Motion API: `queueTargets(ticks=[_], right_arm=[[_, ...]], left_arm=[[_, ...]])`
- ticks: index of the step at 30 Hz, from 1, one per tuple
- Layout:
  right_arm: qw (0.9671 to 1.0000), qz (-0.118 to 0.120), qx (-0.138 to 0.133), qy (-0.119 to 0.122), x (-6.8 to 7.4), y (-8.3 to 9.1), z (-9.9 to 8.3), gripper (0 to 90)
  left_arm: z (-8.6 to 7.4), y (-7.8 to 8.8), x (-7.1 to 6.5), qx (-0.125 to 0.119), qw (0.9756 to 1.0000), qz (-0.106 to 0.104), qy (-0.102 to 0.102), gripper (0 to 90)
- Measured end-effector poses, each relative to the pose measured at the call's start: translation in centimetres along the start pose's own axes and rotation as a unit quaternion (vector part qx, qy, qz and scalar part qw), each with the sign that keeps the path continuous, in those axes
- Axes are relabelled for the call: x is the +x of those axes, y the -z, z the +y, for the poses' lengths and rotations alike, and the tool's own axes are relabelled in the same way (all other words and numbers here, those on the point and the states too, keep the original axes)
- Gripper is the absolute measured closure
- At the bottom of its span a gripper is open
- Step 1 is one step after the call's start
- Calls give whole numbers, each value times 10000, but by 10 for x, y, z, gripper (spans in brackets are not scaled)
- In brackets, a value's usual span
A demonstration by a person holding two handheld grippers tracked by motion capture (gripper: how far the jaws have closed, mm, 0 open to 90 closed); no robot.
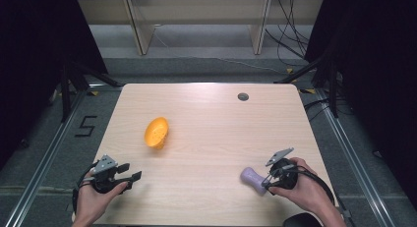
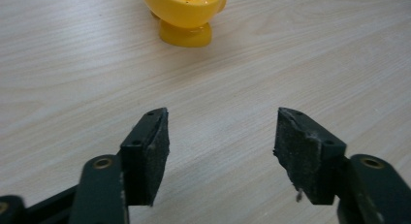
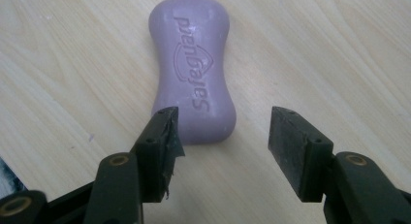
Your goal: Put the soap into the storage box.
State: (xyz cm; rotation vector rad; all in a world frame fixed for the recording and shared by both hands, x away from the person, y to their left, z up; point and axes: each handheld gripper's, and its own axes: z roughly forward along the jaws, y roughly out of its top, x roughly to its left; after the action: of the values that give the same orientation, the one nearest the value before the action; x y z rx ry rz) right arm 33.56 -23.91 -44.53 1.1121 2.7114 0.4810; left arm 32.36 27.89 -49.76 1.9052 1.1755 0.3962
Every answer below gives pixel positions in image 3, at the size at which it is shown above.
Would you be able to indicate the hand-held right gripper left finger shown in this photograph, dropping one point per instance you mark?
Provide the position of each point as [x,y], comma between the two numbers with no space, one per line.
[155,153]

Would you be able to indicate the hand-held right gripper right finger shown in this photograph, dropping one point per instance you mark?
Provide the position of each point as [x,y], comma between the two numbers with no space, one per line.
[295,153]

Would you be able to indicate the purple soap bar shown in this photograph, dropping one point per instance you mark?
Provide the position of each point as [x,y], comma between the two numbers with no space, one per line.
[194,72]

